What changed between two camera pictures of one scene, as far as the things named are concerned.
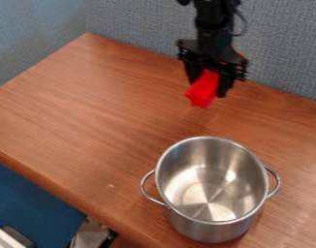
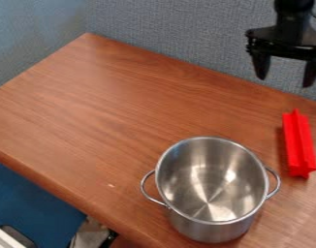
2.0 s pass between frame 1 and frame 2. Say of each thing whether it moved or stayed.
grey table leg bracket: stayed
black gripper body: moved
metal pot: stayed
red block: moved
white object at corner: stayed
